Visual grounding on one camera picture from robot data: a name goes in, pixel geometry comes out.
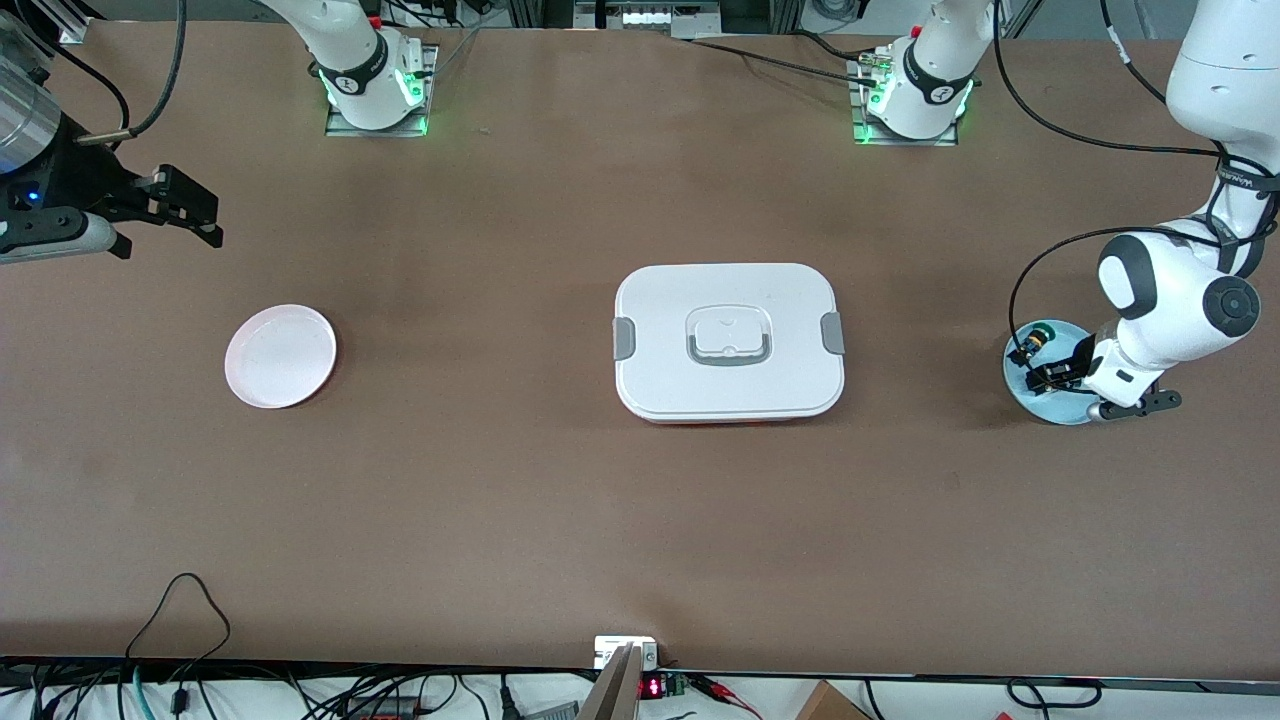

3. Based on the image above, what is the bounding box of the light blue round plate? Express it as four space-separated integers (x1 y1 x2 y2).
1003 319 1103 427

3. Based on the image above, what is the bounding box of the pink round plate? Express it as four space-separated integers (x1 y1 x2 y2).
224 304 338 410

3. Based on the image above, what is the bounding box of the white lunch box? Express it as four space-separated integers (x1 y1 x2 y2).
612 263 847 425

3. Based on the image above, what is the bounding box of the brown cardboard box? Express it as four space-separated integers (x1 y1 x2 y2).
795 680 873 720

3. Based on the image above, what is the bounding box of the red clip lead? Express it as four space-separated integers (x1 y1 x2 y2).
690 672 763 720

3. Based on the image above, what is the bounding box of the white lit device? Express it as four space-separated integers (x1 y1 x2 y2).
573 0 723 41

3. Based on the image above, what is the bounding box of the small white electronics box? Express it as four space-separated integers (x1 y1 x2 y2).
594 636 660 670

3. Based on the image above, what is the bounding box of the aluminium bar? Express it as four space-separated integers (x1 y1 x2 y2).
578 643 643 720

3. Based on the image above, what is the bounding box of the green push-button switch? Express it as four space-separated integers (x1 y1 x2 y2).
1006 322 1060 368

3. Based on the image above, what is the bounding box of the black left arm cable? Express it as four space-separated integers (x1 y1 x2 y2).
990 0 1280 366

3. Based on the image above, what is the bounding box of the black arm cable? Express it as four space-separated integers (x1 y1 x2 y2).
990 0 1280 366
20 0 191 149

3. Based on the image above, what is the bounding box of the aluminium corner bracket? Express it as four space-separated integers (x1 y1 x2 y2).
55 0 106 46

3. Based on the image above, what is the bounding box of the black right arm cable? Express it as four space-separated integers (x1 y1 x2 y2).
20 0 191 149

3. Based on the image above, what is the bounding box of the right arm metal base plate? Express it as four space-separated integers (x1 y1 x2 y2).
325 45 439 138

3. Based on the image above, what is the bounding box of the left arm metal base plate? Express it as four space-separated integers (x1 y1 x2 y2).
850 55 959 148

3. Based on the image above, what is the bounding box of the black coiled cable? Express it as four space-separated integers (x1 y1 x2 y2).
1005 677 1103 713

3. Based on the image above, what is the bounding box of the black looped cable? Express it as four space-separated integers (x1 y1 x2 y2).
123 572 233 669

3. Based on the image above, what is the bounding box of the black cable on table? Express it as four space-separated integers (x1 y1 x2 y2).
688 36 883 89

